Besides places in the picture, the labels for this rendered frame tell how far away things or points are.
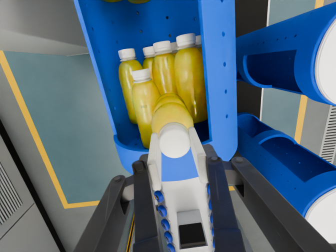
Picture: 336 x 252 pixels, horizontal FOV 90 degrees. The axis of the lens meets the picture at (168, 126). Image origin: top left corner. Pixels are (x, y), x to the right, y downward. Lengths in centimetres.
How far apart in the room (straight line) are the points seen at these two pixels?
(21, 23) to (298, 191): 117
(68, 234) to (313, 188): 250
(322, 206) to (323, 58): 50
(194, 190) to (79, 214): 185
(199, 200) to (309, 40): 64
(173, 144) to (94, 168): 174
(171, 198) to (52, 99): 139
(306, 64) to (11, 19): 90
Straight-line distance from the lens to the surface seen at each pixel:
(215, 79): 27
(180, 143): 20
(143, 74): 37
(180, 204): 78
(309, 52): 60
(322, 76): 60
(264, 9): 153
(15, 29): 81
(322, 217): 88
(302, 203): 84
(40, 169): 220
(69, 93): 171
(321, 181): 84
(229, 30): 31
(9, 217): 217
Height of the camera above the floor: 148
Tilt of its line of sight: 70 degrees down
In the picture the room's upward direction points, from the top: 177 degrees clockwise
